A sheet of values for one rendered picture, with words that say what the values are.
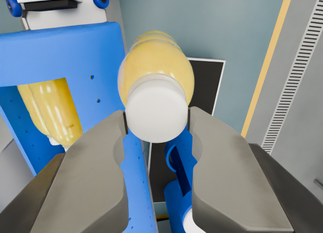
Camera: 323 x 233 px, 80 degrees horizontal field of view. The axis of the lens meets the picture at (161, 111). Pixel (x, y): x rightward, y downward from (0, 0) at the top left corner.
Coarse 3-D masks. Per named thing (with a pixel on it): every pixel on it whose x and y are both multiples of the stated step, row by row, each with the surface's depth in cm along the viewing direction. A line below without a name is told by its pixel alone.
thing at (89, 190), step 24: (120, 120) 11; (96, 144) 9; (120, 144) 10; (72, 168) 8; (96, 168) 8; (120, 168) 8; (48, 192) 7; (72, 192) 7; (96, 192) 7; (120, 192) 7; (48, 216) 6; (72, 216) 6; (96, 216) 6; (120, 216) 7
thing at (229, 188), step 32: (192, 128) 12; (224, 128) 10; (224, 160) 8; (256, 160) 8; (192, 192) 7; (224, 192) 6; (256, 192) 6; (224, 224) 6; (256, 224) 5; (288, 224) 5
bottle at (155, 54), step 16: (160, 32) 24; (144, 48) 15; (160, 48) 15; (176, 48) 16; (128, 64) 15; (144, 64) 14; (160, 64) 13; (176, 64) 14; (128, 80) 14; (144, 80) 13; (176, 80) 13; (192, 80) 15; (128, 96) 13
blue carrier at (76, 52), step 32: (32, 32) 30; (64, 32) 28; (96, 32) 31; (0, 64) 27; (32, 64) 27; (64, 64) 29; (96, 64) 32; (0, 96) 42; (96, 96) 34; (32, 128) 51; (128, 128) 42; (32, 160) 49; (128, 160) 44; (128, 192) 46; (128, 224) 49
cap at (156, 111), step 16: (160, 80) 12; (144, 96) 11; (160, 96) 11; (176, 96) 11; (128, 112) 11; (144, 112) 12; (160, 112) 12; (176, 112) 12; (144, 128) 12; (160, 128) 12; (176, 128) 12
